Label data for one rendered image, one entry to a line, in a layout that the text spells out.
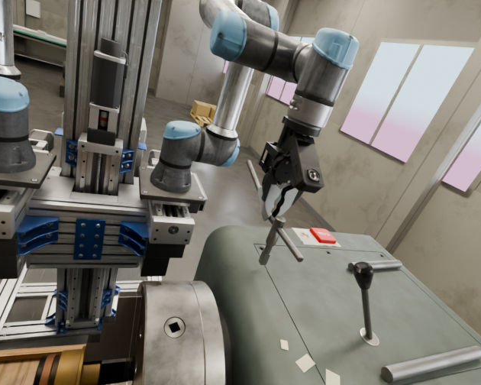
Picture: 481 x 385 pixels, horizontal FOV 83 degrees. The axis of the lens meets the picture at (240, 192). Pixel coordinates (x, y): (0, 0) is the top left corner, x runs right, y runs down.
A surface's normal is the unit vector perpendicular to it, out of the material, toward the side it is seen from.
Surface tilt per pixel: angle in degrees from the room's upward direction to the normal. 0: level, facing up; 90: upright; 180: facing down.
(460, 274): 90
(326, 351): 0
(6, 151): 72
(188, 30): 90
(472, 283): 90
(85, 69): 90
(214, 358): 29
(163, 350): 23
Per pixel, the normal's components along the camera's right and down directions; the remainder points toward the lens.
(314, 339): 0.30, -0.86
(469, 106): -0.90, -0.11
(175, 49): 0.32, 0.49
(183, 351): 0.39, -0.61
